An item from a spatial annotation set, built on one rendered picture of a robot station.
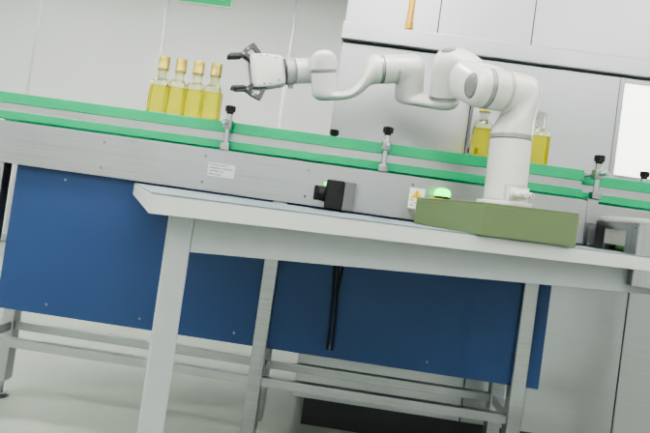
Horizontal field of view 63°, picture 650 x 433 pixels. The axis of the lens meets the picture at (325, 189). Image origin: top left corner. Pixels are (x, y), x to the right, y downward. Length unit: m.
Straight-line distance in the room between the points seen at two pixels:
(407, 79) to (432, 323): 0.71
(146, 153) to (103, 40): 3.90
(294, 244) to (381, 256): 0.19
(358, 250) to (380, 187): 0.49
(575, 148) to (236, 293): 1.20
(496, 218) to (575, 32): 1.05
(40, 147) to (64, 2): 4.05
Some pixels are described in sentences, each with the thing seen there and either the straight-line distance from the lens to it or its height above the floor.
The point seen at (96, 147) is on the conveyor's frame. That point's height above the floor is 0.84.
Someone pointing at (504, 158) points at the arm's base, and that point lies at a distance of 1.27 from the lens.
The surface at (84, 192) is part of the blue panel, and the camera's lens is 1.71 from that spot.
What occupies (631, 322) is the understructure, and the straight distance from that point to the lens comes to 2.09.
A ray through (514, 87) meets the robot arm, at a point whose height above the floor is 1.09.
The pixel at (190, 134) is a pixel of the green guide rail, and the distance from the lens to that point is 1.61.
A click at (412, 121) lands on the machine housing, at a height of 1.09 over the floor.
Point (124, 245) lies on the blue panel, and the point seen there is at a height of 0.57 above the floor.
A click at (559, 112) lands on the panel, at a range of 1.95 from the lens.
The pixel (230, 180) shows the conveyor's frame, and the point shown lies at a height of 0.80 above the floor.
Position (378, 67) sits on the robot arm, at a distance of 1.56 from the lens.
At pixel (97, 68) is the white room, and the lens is 5.43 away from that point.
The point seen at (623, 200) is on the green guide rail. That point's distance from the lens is 1.83.
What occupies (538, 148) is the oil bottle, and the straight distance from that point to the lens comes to 1.75.
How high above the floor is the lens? 0.77
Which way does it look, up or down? 1 degrees up
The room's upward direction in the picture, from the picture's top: 8 degrees clockwise
